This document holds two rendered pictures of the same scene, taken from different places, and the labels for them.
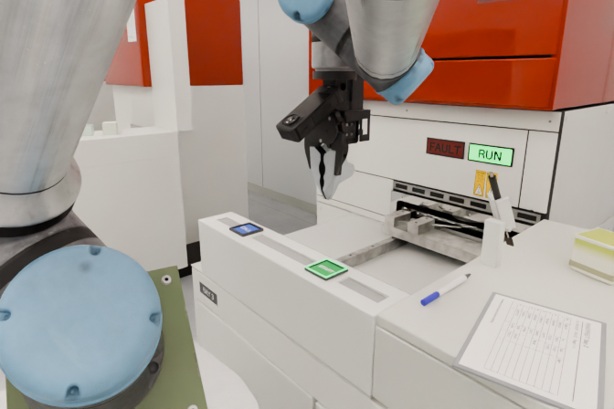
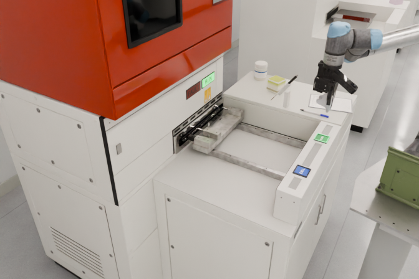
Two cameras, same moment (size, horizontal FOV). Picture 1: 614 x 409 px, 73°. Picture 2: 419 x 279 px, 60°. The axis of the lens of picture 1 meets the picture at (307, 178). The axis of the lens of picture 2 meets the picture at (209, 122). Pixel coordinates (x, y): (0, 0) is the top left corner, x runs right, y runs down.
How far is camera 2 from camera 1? 195 cm
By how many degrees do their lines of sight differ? 97
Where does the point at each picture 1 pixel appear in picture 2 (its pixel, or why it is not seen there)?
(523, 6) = (224, 5)
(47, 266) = not seen: outside the picture
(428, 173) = (187, 110)
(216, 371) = (358, 187)
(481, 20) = (214, 15)
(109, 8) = not seen: outside the picture
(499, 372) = (348, 108)
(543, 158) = (221, 69)
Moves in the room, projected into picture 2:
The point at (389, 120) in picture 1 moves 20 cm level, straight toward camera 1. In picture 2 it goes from (166, 95) to (214, 93)
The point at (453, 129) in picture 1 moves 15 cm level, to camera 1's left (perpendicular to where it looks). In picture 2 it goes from (195, 77) to (205, 91)
